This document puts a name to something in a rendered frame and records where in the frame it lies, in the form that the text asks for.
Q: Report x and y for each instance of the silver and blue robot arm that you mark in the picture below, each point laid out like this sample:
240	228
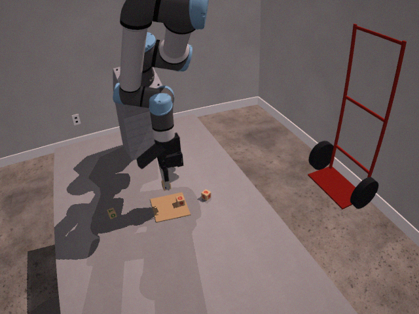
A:
182	18

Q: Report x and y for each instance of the tan flat mat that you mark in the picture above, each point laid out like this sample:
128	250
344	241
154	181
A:
165	208

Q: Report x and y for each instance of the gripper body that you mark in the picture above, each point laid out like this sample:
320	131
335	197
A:
172	156

